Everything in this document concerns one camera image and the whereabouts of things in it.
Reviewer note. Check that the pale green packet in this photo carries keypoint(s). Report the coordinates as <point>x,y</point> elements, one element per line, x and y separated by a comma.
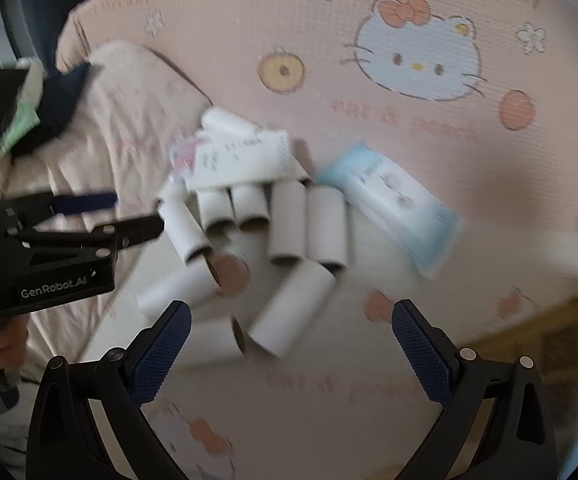
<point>19,127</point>

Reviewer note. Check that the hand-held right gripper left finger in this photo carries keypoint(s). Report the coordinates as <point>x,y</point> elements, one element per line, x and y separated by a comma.
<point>164,355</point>

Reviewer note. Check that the brown cardboard box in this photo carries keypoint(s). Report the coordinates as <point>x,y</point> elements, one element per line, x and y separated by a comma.
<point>569,340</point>

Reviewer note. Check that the light blue wipes packet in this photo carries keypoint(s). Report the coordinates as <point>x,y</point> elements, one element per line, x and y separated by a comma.
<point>394,205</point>

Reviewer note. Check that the dark blue fabric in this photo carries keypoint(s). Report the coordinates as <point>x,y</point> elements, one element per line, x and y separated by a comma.
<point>49,5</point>

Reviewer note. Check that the dark blue cloth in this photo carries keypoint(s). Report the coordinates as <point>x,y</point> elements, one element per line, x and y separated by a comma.
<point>61,100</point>

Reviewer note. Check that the pink printed blanket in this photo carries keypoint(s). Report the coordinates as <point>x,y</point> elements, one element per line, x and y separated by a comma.
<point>319,35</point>

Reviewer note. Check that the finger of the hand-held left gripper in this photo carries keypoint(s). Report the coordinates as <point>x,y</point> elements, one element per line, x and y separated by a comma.
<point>84,203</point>
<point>134,230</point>

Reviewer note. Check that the white printed box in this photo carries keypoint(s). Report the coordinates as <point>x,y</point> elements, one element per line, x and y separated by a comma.
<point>239,160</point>

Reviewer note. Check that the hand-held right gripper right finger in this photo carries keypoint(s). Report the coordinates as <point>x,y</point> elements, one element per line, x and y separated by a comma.
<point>421,350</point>

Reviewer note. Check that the pile of cardboard tubes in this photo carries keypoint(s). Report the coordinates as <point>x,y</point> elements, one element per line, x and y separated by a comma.
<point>289,225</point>

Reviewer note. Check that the small pink blue packet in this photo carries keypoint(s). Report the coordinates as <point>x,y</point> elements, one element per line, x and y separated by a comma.
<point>184,152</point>

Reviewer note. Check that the cream folded cloth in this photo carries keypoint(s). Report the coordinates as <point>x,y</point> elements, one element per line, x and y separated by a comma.
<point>119,125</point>

